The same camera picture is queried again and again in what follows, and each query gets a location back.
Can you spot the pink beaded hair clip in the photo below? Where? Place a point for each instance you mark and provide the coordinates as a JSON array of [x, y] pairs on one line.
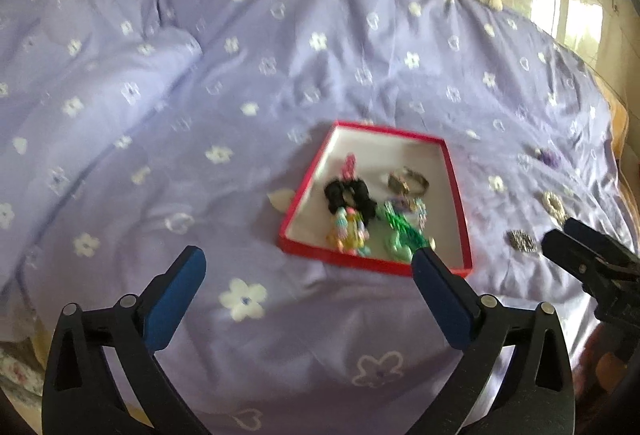
[[348, 169]]

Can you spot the person's right hand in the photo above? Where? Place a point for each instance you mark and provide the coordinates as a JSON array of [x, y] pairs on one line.
[[604, 360]]

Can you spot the red shallow box lid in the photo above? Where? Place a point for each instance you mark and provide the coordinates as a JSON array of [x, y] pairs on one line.
[[379, 151]]

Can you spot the silver glitter hair clip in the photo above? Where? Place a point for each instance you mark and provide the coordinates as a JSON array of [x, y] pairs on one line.
[[520, 240]]

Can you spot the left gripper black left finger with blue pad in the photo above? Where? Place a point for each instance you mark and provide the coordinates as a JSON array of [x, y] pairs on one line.
[[80, 395]]

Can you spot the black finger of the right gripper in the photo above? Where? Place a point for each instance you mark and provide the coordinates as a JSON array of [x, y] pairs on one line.
[[583, 251]]

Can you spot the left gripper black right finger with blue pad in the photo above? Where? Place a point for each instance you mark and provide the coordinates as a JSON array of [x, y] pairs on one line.
[[536, 395]]

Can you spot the purple scrunchie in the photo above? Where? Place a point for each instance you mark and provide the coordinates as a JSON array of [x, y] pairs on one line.
[[548, 157]]

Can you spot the black scrunchie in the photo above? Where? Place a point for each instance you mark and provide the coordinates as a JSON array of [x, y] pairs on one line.
[[353, 193]]

